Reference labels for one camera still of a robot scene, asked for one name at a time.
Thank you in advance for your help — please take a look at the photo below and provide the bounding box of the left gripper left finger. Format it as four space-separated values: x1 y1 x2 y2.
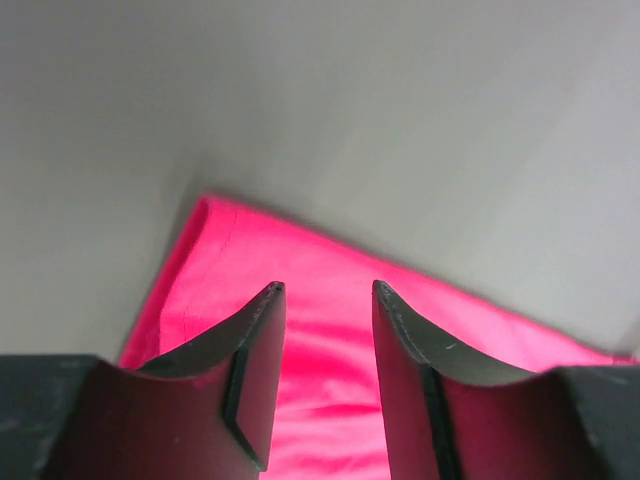
1 282 286 479

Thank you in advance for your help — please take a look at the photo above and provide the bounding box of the pink t shirt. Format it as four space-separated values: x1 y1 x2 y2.
119 194 624 479

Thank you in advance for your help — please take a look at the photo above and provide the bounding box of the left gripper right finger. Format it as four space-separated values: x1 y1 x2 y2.
372 281 639 479

